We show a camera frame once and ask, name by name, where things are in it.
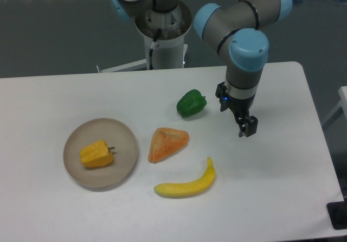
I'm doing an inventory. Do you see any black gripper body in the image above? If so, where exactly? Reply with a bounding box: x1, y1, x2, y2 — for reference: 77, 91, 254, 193
226, 94, 256, 125

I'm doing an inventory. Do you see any yellow toy pepper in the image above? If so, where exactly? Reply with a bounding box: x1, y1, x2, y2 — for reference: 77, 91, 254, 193
79, 140, 114, 168

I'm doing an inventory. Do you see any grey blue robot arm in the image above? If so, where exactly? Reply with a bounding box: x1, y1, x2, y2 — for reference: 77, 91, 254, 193
110, 0, 292, 137

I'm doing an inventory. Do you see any green toy pepper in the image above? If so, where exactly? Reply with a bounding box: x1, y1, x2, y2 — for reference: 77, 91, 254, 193
176, 89, 207, 117

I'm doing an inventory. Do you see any beige round plate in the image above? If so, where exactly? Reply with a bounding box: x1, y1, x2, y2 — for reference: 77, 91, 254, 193
63, 118, 138, 191

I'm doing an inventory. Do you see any yellow toy banana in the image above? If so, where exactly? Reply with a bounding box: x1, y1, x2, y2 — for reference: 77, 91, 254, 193
153, 157, 216, 198

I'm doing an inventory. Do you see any orange triangular toy fruit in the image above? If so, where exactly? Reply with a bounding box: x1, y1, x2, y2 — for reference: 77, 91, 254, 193
148, 128, 190, 163

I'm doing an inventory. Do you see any white furniture piece at right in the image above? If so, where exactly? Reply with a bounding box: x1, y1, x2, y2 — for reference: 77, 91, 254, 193
321, 86, 346, 131

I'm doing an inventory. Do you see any black clamp at table edge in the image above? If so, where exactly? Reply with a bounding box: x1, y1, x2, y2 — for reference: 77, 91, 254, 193
326, 201, 347, 230

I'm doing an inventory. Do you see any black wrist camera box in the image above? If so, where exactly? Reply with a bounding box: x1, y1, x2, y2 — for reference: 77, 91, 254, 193
215, 82, 228, 112

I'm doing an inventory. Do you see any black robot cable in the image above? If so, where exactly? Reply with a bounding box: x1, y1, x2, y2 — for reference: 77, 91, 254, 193
148, 28, 163, 71

